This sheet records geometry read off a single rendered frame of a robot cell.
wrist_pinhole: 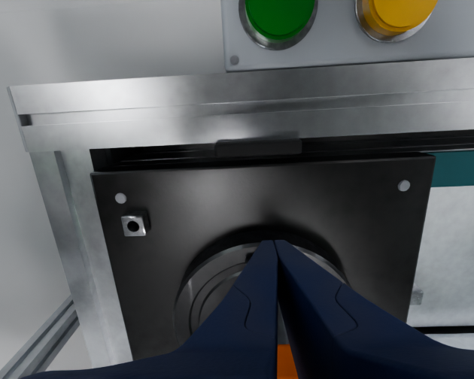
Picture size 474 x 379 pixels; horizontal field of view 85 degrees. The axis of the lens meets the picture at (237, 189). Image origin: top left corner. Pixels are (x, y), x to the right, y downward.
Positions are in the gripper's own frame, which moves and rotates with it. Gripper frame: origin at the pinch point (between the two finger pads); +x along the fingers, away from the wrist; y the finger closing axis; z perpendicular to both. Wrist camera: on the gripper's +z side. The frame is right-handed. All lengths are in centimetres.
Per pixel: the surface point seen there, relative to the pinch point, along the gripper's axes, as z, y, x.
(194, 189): -0.3, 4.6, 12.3
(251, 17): 10.0, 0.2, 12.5
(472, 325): -18.8, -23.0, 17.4
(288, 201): -1.5, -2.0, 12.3
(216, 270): -5.6, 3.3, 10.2
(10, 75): 9.3, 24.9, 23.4
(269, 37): 8.9, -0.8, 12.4
